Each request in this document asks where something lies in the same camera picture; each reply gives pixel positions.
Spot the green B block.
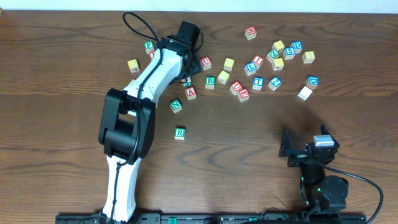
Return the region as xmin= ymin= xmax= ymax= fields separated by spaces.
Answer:
xmin=205 ymin=76 xmax=215 ymax=89

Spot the green R block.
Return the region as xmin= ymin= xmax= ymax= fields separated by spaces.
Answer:
xmin=174 ymin=128 xmax=186 ymax=140

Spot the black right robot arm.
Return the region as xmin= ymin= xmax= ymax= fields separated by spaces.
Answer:
xmin=279 ymin=125 xmax=349 ymax=219

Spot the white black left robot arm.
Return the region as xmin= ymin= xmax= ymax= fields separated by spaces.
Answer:
xmin=98 ymin=21 xmax=201 ymax=223

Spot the red U block upper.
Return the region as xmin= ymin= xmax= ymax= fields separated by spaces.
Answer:
xmin=200 ymin=56 xmax=212 ymax=70

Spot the red u block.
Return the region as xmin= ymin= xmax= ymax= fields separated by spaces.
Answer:
xmin=229 ymin=81 xmax=243 ymax=95
xmin=200 ymin=56 xmax=212 ymax=70

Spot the green F block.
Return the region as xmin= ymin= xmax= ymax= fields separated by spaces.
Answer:
xmin=144 ymin=41 xmax=155 ymax=54

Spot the red Y block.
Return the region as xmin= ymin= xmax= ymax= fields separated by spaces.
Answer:
xmin=149 ymin=52 xmax=155 ymax=60

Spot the plain wooden block right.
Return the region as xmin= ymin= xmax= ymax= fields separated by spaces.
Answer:
xmin=297 ymin=86 xmax=313 ymax=101

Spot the plain green-edged block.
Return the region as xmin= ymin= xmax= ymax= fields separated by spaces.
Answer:
xmin=181 ymin=77 xmax=192 ymax=88

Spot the yellow block centre upper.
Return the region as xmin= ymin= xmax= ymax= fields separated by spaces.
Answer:
xmin=223 ymin=57 xmax=235 ymax=72

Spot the blue D block lower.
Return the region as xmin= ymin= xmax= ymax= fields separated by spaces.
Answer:
xmin=305 ymin=75 xmax=319 ymax=90

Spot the blue d block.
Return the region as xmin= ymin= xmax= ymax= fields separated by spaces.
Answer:
xmin=290 ymin=41 xmax=303 ymax=54
xmin=305 ymin=75 xmax=319 ymax=90

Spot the yellow block centre lower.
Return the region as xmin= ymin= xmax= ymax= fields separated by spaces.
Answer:
xmin=218 ymin=70 xmax=230 ymax=85

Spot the red A block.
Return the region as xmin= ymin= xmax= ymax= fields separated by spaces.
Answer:
xmin=185 ymin=86 xmax=197 ymax=100

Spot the yellow block far left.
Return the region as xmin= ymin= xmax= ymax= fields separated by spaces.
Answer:
xmin=127 ymin=59 xmax=139 ymax=73

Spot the red block far top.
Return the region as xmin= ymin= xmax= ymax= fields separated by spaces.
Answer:
xmin=245 ymin=26 xmax=257 ymax=40

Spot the blue 2 block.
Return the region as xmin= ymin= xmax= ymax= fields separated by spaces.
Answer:
xmin=268 ymin=77 xmax=282 ymax=91

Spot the red E block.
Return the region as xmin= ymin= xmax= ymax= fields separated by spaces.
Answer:
xmin=238 ymin=88 xmax=251 ymax=102

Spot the green N block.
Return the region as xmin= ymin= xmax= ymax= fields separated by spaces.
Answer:
xmin=170 ymin=99 xmax=182 ymax=113

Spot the blue T block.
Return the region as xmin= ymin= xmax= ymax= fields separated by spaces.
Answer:
xmin=252 ymin=77 xmax=264 ymax=90

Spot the red U block lower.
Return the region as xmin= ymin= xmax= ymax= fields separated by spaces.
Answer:
xmin=229 ymin=81 xmax=243 ymax=95

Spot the blue L block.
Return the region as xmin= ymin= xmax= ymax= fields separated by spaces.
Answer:
xmin=244 ymin=62 xmax=257 ymax=76

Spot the red I block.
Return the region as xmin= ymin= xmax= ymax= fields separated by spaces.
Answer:
xmin=252 ymin=55 xmax=264 ymax=68

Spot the yellow 8 block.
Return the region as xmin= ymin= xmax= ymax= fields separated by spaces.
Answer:
xmin=302 ymin=51 xmax=315 ymax=64

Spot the yellow hammer block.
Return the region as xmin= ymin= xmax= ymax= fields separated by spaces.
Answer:
xmin=272 ymin=58 xmax=284 ymax=71

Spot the blue 5 block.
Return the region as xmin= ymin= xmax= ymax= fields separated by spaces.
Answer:
xmin=283 ymin=47 xmax=295 ymax=60

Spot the green Z block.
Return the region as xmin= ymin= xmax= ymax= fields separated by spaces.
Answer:
xmin=266 ymin=49 xmax=280 ymax=63

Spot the blue D block upper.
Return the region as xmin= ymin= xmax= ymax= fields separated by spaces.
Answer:
xmin=290 ymin=41 xmax=303 ymax=54

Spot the yellow block top right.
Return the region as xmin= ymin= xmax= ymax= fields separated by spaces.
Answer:
xmin=272 ymin=40 xmax=285 ymax=53

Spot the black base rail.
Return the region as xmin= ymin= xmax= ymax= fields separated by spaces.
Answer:
xmin=55 ymin=212 xmax=368 ymax=224

